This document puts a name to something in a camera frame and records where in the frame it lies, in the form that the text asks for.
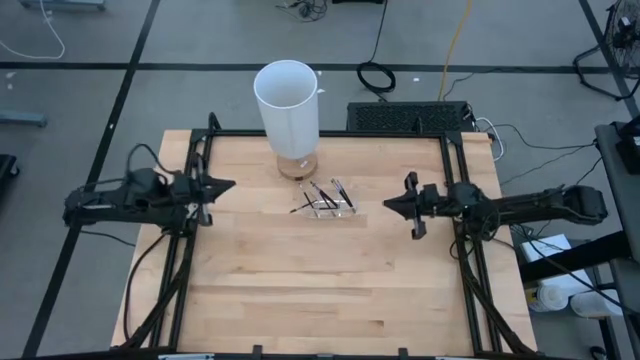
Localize black coiled floor cable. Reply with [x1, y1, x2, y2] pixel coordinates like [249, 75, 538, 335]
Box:
[356, 0, 397, 95]

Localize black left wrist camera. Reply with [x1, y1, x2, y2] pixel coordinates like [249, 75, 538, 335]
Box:
[172, 174, 197, 197]

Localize white cardboard box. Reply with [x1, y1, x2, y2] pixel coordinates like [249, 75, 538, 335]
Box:
[519, 233, 573, 264]

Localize white shade wooden base lamp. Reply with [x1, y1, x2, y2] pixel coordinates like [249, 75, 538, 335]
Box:
[252, 58, 321, 182]

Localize black aluminium table frame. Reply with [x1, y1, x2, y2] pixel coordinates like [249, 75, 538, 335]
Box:
[112, 112, 539, 357]

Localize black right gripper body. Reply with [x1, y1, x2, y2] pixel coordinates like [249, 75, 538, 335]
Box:
[406, 172, 451, 240]

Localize black floor fan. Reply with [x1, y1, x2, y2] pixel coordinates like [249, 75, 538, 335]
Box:
[573, 0, 640, 101]

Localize grey metal foot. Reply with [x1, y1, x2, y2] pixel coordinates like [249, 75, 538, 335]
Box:
[19, 0, 107, 11]
[0, 110, 49, 127]

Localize black side table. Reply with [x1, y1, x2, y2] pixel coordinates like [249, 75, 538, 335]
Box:
[519, 122, 640, 360]

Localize black cable bundle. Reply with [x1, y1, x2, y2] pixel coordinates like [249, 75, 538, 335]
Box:
[274, 0, 330, 22]

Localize white paper towel roll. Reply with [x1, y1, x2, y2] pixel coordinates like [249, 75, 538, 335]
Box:
[528, 283, 570, 314]
[569, 291, 625, 319]

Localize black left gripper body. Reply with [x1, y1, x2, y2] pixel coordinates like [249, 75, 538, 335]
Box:
[170, 153, 214, 227]

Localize black box device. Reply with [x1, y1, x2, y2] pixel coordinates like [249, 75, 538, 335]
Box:
[615, 115, 640, 175]

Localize yellow cable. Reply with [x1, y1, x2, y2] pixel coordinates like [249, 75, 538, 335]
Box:
[438, 0, 474, 101]

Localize clear acrylic organizer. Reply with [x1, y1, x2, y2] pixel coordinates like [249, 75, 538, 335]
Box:
[299, 191, 360, 220]

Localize black caster base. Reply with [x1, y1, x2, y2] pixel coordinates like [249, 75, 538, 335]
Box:
[0, 153, 21, 182]

